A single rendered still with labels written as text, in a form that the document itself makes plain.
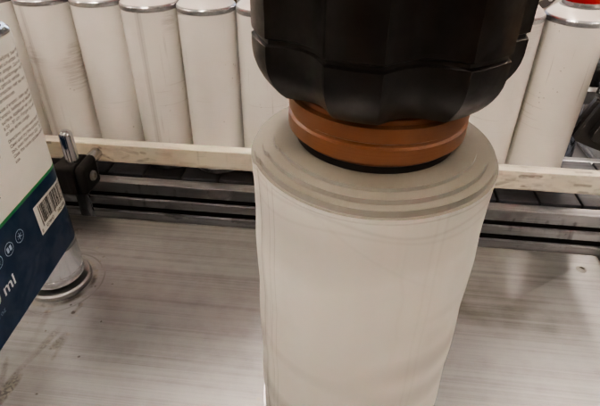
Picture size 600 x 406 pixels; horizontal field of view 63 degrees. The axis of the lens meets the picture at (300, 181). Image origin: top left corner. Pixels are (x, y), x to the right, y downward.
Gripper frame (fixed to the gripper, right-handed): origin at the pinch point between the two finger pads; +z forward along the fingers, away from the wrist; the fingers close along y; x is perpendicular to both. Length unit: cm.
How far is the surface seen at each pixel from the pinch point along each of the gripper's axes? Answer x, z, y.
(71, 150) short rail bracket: -43.6, 17.0, 8.8
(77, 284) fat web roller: -37.4, 19.7, 19.7
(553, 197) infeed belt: -0.9, 7.1, 3.1
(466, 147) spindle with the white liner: -22.2, -5.0, 28.7
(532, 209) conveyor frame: -3.0, 8.1, 5.0
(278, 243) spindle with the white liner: -26.9, -0.2, 30.8
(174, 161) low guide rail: -35.6, 17.5, 4.5
